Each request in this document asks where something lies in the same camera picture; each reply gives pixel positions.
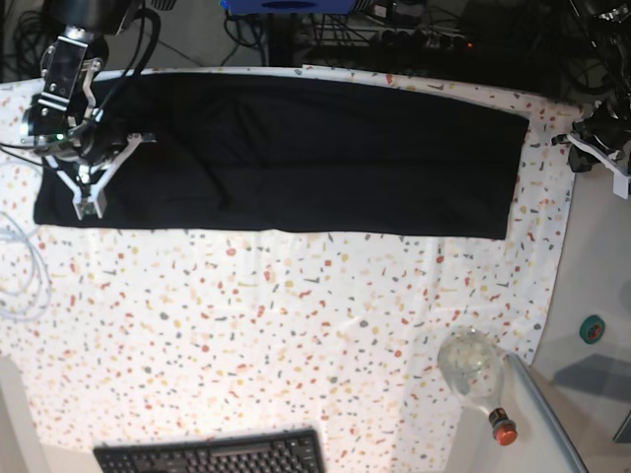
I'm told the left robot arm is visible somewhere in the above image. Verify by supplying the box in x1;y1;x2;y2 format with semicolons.
552;1;630;184

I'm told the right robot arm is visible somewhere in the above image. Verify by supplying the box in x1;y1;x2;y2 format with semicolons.
21;1;162;205

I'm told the silver metal bar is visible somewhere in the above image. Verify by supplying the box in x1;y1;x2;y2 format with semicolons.
502;354;588;473

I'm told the terrazzo patterned tablecloth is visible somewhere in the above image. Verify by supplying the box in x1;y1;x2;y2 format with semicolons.
0;64;585;473

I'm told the blue box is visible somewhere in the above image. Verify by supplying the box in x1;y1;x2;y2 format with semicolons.
219;0;362;15

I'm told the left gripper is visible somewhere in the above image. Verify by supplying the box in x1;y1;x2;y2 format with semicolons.
551;101;630;176

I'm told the black t-shirt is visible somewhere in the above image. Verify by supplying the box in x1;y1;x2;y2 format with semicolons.
34;74;528;239

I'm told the green tape roll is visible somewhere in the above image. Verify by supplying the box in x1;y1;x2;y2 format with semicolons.
579;314;606;345

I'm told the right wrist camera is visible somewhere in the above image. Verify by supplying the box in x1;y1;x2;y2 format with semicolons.
72;193;107;221

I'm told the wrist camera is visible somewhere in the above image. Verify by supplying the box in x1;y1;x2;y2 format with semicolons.
612;174;631;200
72;193;107;221

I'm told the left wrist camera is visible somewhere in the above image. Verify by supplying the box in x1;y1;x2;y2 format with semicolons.
612;174;631;200

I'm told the clear bottle with orange cap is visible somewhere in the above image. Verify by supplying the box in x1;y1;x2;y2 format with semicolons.
437;326;518;446

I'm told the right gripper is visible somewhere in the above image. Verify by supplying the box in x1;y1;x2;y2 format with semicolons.
41;127;157;202

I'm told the white coiled cable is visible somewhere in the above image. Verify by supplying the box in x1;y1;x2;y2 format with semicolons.
0;209;53;321

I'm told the black computer keyboard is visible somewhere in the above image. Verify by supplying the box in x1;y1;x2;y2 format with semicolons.
93;429;326;473

